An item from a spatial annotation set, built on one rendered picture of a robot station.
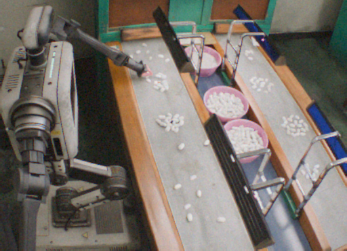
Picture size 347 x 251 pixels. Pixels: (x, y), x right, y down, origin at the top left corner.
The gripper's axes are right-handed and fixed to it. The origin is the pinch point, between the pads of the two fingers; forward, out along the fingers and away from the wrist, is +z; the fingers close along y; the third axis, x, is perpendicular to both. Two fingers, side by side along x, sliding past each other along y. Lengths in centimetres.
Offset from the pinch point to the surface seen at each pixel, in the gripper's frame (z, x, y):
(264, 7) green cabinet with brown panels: 64, -78, 44
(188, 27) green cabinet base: 25, -27, 43
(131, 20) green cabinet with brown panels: -13.8, -8.8, 43.5
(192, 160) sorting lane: 7, -1, -66
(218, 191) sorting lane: 12, -5, -87
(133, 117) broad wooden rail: -13.3, 10.5, -34.2
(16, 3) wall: -88, 49, 112
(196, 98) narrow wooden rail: 16.3, -11.9, -25.8
